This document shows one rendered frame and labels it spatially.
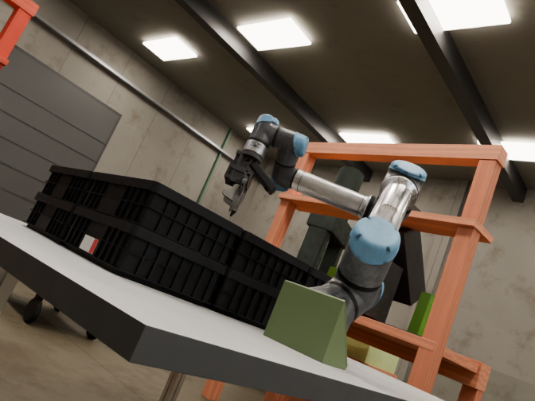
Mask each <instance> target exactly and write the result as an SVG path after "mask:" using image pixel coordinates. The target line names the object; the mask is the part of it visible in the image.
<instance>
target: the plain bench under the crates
mask: <svg viewBox="0 0 535 401"><path fill-rule="evenodd" d="M26 226H27V223H24V222H21V221H20V220H16V219H14V218H12V217H9V216H6V215H4V214H1V213H0V314H1V312H2V310H3V308H4V307H5V305H6V303H7V301H8V299H9V297H10V295H11V293H12V291H13V289H14V287H15V286H16V284H17V282H18V280H19V281H20V282H22V283H23V284H25V285H26V286H27V287H29V288H30V289H31V290H32V291H34V292H35V293H36V294H38V295H39V296H41V297H42V298H44V299H45V300H46V301H47V302H48V303H50V304H51V305H53V306H54V307H56V308H57V309H58V310H59V311H61V312H62V313H63V314H65V315H66V316H67V317H69V318H70V319H72V320H73V321H74V322H75V323H77V324H78V325H79V326H81V327H82V328H84V329H85V330H87V331H88V332H89V333H90V334H91V335H93V336H94V337H96V338H97V339H98V340H100V341H101V342H103V343H104V344H105V345H106V346H107V347H109V348H110V349H112V350H113V351H114V352H116V353H118V354H119V355H120V356H121V357H122V358H124V359H125V360H127V361H128V362H130V363H133V364H141V365H144V366H148V367H152V368H159V369H163V370H167V371H171V373H170V376H169V378H168V380H167V382H166V386H165V387H164V389H163V392H162V394H161V396H160V399H159V401H176V399H177V397H178V394H179V391H180V390H181V388H182V385H183V383H184V380H185V378H186V375H190V376H197V377H201V378H205V379H209V380H216V381H220V382H224V383H231V384H235V385H239V386H243V387H250V388H254V389H258V390H261V391H269V392H273V393H276V394H281V395H288V396H291V397H295V398H300V399H306V400H310V401H444V400H442V399H440V398H437V397H435V396H434V395H431V394H428V393H427V392H425V391H421V390H420V389H418V388H416V387H413V386H411V385H409V384H407V383H404V382H402V381H400V380H397V379H395V378H393V377H391V376H388V375H386V374H384V373H382V372H379V371H378V370H375V369H373V368H371V367H369V366H366V365H364V364H362V363H359V362H357V361H356V360H352V359H350V358H349V357H347V368H346V370H342V369H340V368H336V367H333V366H330V365H327V364H323V363H321V362H319V361H316V360H314V359H312V358H310V357H308V356H306V355H304V354H302V353H300V352H297V351H295V350H294V349H292V348H289V347H287V346H286V345H282V344H280V343H279V342H277V341H274V340H272V339H271V338H269V337H266V336H264V335H263V334H264V329H260V328H258V327H255V326H253V325H249V324H247V323H244V322H242V321H238V320H237V319H234V318H231V317H228V316H225V315H224V314H221V313H217V312H215V311H212V310H210V309H208V308H206V307H204V306H198V305H196V304H193V303H191V302H188V301H185V300H183V299H180V298H176V297H175V296H172V295H169V294H166V293H163V292H161V291H159V290H156V289H153V288H150V287H149V286H144V285H142V284H140V283H137V282H134V281H131V280H129V279H127V278H123V277H121V276H118V275H117V274H114V273H112V272H110V271H108V270H106V269H104V268H103V267H101V266H99V265H97V264H95V263H93V262H92V261H90V260H88V259H86V258H84V257H83V256H81V255H78V254H77V253H75V252H74V251H71V250H69V249H68V248H66V247H64V246H63V245H60V244H58V243H56V242H54V241H53V240H51V239H49V238H47V237H45V236H43V235H42V234H40V233H38V232H35V231H34V230H33V229H31V228H28V227H26Z"/></svg>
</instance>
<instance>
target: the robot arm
mask: <svg viewBox="0 0 535 401"><path fill-rule="evenodd" d="M308 143H309V138H308V137H307V136H305V135H303V134H300V133H299V132H294V131H292V130H288V129H285V128H282V127H280V126H279V121H278V119H277V118H275V117H272V115H268V114H263V115H261V116H260V117H259V118H258V120H257V121H256V123H255V125H254V127H253V129H252V133H251V134H250V136H249V138H248V140H247V142H246V144H245V146H244V148H243V151H241V150H237V152H236V156H235V159H234V161H233V162H230V164H229V166H228V168H227V170H226V172H225V175H224V177H225V184H226V185H230V186H232V188H231V189H224V190H223V191H222V194H223V195H224V196H225V197H224V202H225V203H226V204H228V205H229V206H230V208H229V211H230V212H231V213H230V216H233V215H234V214H235V213H236V212H237V210H238V208H239V207H240V205H241V203H242V201H243V199H244V197H245V194H246V192H247V191H248V189H249V187H250V185H251V183H252V179H253V178H254V176H255V177H256V178H257V180H258V181H259V182H260V184H261V185H262V186H263V187H264V189H265V191H266V192H267V193H268V194H269V195H272V194H273V193H274V192H275V191H281V192H286V191H287V190H288V189H293V190H295V191H297V192H299V193H302V194H305V195H307V196H309V197H312V198H314V199H316V200H319V201H321V202H324V203H326V204H329V205H332V206H334V207H335V208H339V209H341V210H343V211H345V212H348V213H351V214H353V215H355V216H358V217H359V219H360V220H359V221H358V222H357V223H356V224H355V225H354V227H353V229H352V230H351V232H350V237H349V240H348V243H347V245H346V249H345V250H344V253H343V256H342V259H341V261H340V263H339V265H338V269H337V271H336V274H335V276H334V277H333V278H332V279H331V280H330V281H328V282H327V283H325V284H324V285H322V286H314V287H309V288H311V289H313V290H317V291H319V292H322V293H324V294H328V295H331V296H333V297H336V298H340V299H342V300H345V301H346V332H347V330H348V328H349V327H350V324H351V323H352V322H354V321H355V320H356V319H358V318H359V317H360V316H361V315H362V314H363V313H364V312H366V311H367V310H369V309H371V308H372V307H374V306H375V305H376V304H377V303H378V301H379V300H380V298H381V296H382V294H383V292H384V283H383V281H384V279H385V276H386V275H387V273H388V270H389V268H390V266H391V264H392V261H393V259H394V257H395V256H396V254H397V252H398V251H399V248H400V233H399V232H398V230H399V228H400V225H401V223H402V222H403V221H404V220H406V219H407V218H408V216H409V215H410V213H411V211H412V208H413V206H414V204H415V203H416V200H417V198H418V196H419V194H420V190H421V189H422V187H423V185H424V182H425V180H426V177H427V173H426V172H425V171H424V170H423V169H422V168H420V167H419V166H417V165H415V164H412V163H411V162H406V161H401V160H395V161H393V162H392V163H391V165H390V166H389V170H388V172H387V174H386V176H385V179H384V180H383V181H382V183H381V186H380V188H379V194H378V196H377V197H375V196H374V195H369V196H365V195H363V194H360V193H357V192H355V191H353V190H351V189H347V188H345V187H343V186H340V185H337V184H335V183H333V182H331V181H328V180H325V179H323V178H320V177H317V176H315V175H313V174H311V173H308V172H305V171H303V170H300V169H297V168H295V166H296V162H297V159H298V157H303V156H304V154H305V153H306V150H307V147H308ZM269 146H271V147H272V148H275V149H277V152H276V156H275V162H274V165H273V169H272V172H271V178H269V177H268V175H267V174H266V173H265V172H264V171H263V169H262V168H261V167H260V163H261V162H262V161H263V159H264V156H265V154H266V153H267V150H268V147H269Z"/></svg>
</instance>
